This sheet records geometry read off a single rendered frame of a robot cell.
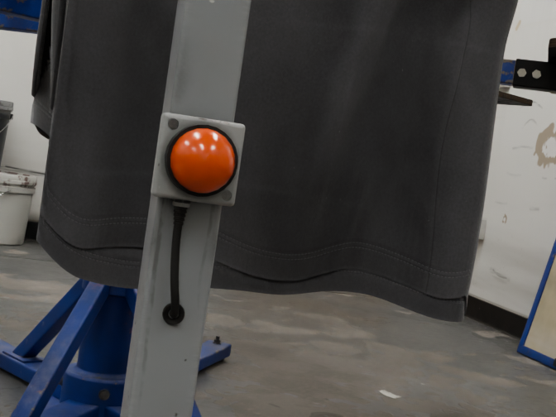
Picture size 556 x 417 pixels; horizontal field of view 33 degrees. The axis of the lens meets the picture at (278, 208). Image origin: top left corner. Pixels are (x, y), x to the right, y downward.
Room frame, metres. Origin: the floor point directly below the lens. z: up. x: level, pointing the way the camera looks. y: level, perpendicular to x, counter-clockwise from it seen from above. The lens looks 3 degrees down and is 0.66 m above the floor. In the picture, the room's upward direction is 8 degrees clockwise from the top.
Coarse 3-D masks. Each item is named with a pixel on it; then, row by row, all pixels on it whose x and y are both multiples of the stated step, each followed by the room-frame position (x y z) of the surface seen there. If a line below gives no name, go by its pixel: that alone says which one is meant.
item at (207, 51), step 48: (192, 0) 0.57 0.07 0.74; (240, 0) 0.58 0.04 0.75; (192, 48) 0.57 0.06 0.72; (240, 48) 0.58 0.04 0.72; (192, 96) 0.57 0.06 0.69; (240, 144) 0.57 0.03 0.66; (192, 240) 0.57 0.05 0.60; (144, 288) 0.57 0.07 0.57; (192, 288) 0.57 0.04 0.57; (144, 336) 0.57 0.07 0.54; (192, 336) 0.58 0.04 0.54; (144, 384) 0.57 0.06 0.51; (192, 384) 0.58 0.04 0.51
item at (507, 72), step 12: (552, 48) 1.78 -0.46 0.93; (504, 60) 1.96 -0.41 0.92; (516, 60) 1.95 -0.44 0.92; (528, 60) 1.94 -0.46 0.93; (552, 60) 1.91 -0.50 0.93; (504, 72) 1.96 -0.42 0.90; (516, 72) 1.95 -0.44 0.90; (528, 72) 1.94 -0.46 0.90; (540, 72) 1.93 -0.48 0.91; (552, 72) 1.93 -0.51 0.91; (504, 84) 1.99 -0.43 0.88; (516, 84) 1.95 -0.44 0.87; (528, 84) 1.94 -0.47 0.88; (540, 84) 1.93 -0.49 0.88; (552, 84) 1.93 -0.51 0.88
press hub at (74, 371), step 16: (112, 288) 2.12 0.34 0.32; (112, 304) 2.13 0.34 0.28; (96, 320) 2.13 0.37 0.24; (112, 320) 2.13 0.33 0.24; (128, 320) 2.15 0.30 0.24; (96, 336) 2.13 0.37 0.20; (112, 336) 2.13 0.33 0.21; (128, 336) 2.16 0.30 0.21; (80, 352) 2.16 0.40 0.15; (96, 352) 2.13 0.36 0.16; (112, 352) 2.13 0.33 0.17; (128, 352) 2.16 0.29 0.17; (80, 368) 2.15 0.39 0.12; (96, 368) 2.13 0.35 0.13; (112, 368) 2.13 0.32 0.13; (64, 384) 2.14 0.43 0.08; (80, 384) 2.11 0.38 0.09; (96, 384) 2.10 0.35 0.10; (112, 384) 2.11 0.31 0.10; (64, 400) 2.13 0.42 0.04; (80, 400) 2.10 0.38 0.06; (96, 400) 2.10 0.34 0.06; (112, 400) 2.11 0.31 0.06
